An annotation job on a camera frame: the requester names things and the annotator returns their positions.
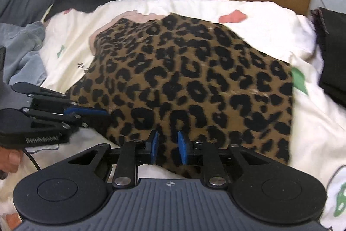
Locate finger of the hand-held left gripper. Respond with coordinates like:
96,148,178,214
12,82,79,112
23,108,111,129

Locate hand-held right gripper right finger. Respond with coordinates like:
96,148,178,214
177,131,260,189

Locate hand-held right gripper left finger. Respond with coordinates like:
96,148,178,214
67,130,160,189

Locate leopard print garment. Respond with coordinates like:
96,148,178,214
65,12,295,180

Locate person's left hand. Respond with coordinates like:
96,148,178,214
0,146,24,174

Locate light blue denim garment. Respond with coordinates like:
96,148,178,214
0,21,48,86

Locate white printed duvet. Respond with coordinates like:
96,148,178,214
0,0,346,231

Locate dark cloth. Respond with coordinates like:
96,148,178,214
309,7,346,107

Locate black cable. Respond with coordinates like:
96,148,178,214
24,149,42,171

